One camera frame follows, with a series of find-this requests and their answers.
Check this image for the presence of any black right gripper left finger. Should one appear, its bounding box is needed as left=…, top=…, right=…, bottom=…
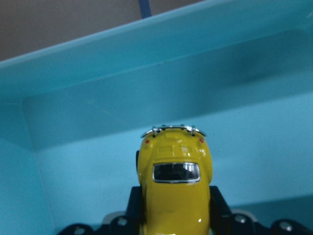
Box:
left=58, top=186, right=146, bottom=235

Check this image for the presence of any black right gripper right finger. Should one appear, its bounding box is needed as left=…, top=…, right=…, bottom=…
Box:
left=209, top=186, right=313, bottom=235

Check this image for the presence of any turquoise plastic bin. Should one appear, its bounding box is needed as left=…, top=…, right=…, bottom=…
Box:
left=0, top=0, right=313, bottom=235

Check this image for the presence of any yellow beetle toy car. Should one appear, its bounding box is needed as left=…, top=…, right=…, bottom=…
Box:
left=136, top=125, right=213, bottom=235

